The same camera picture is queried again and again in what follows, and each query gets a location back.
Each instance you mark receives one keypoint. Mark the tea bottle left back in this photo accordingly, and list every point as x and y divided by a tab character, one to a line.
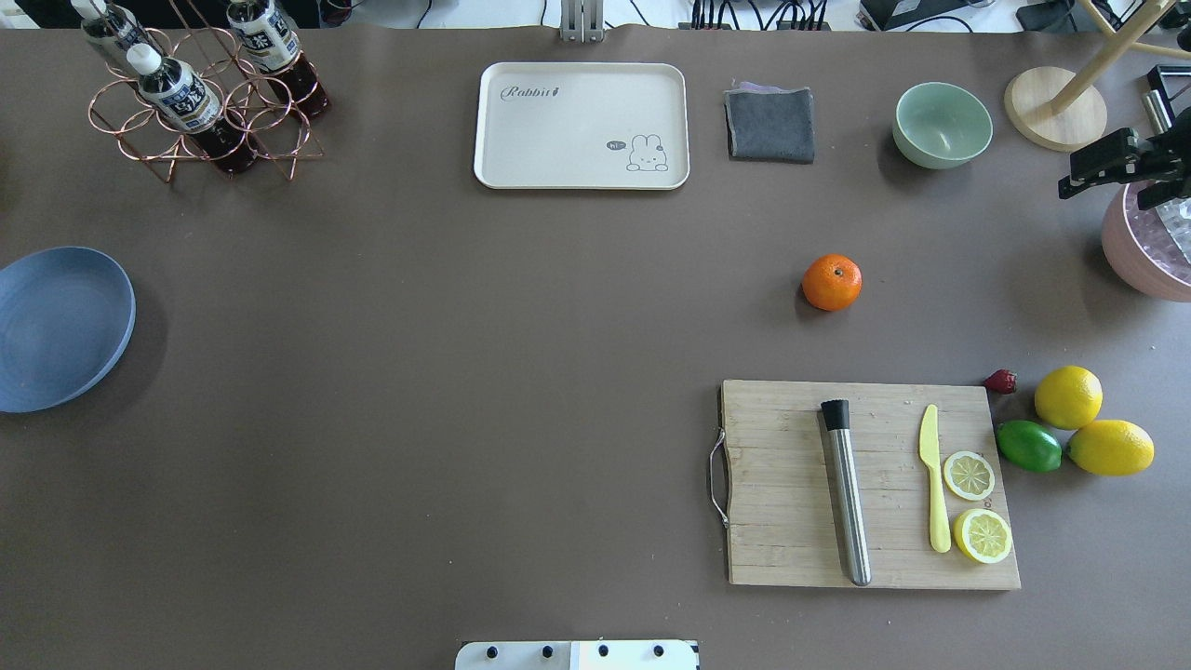
111	30

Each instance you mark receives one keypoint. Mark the grey folded cloth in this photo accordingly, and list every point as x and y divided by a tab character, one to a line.
771	123

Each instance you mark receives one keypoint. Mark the yellow lemon lower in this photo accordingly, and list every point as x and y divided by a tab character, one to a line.
1112	448

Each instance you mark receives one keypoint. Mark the tea bottle front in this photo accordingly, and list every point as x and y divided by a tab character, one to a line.
185	101

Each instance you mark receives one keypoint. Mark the lemon slice lower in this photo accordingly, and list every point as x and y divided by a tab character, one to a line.
983	536

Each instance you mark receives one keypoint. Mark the green bowl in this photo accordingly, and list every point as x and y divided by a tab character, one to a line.
938	125

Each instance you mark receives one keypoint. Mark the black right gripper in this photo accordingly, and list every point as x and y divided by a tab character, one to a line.
1163	166

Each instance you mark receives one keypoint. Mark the pink bowl with ice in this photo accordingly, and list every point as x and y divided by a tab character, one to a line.
1141	250

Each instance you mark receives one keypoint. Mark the green lime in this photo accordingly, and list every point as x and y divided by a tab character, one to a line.
1029	445

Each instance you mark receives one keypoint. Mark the tea bottle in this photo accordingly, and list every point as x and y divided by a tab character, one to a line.
268	36
185	101
111	30

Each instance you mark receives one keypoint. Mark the lemon slice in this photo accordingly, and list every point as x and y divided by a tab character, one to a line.
969	476
983	536

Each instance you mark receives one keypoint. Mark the lemon slice upper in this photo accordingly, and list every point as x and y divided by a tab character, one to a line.
969	476

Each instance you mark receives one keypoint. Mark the blue plate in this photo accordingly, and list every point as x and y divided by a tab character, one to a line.
67	315

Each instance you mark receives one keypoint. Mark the wooden cutting board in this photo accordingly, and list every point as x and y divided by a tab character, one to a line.
784	525

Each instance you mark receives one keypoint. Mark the cream rabbit tray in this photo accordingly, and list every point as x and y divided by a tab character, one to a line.
582	126

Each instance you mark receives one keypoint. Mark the steel muddler black tip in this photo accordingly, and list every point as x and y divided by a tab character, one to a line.
836	416

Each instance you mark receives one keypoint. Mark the yellow plastic knife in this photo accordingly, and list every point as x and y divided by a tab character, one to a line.
929	455

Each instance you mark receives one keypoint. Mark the wooden cup tree stand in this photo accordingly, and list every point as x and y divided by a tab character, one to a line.
1061	110

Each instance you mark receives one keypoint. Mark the tea bottle right back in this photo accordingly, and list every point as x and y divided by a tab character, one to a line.
268	36

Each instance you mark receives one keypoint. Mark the yellow lemon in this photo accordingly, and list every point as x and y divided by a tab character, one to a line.
1069	398
1112	448

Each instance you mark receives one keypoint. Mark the red strawberry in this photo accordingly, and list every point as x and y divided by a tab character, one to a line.
1002	382

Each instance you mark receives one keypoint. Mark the aluminium frame post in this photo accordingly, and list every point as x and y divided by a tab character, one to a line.
582	21

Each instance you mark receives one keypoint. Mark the copper wire bottle rack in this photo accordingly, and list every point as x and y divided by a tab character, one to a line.
230	97

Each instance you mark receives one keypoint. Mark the yellow lemon upper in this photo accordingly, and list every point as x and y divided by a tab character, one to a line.
1069	398

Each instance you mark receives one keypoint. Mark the orange mandarin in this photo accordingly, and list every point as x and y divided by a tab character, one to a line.
832	283

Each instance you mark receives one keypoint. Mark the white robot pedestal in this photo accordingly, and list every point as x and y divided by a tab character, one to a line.
580	654

